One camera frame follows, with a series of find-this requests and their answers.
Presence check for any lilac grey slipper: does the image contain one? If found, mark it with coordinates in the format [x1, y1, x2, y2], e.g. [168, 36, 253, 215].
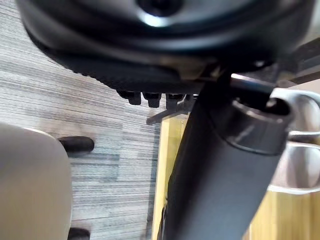
[271, 89, 320, 140]
[268, 139, 320, 196]

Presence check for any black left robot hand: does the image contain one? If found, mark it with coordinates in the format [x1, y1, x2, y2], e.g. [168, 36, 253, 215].
[14, 0, 311, 240]

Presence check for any off-white armchair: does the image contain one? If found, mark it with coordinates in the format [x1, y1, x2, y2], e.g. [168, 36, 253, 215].
[0, 123, 95, 240]

